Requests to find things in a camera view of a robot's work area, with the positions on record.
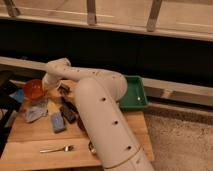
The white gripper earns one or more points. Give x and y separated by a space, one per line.
50 82

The red orange bowl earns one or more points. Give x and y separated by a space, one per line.
33 89

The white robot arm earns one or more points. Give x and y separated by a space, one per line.
96 94

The green plastic tray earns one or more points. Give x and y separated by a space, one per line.
135 98

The black binder clip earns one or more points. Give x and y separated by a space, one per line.
64 89

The grey blue cloth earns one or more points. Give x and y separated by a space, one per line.
35 111

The black rectangular block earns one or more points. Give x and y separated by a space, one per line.
68 114

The blue object beside table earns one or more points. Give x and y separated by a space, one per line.
18 95

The blue sponge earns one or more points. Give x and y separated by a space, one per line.
57 122

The black chair at left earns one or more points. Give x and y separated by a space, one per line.
8 103

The purple bowl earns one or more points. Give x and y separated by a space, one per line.
80 124

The wooden table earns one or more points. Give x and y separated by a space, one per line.
21 152

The metal spoon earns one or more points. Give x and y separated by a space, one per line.
65 149

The small metal cup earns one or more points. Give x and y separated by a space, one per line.
91 148

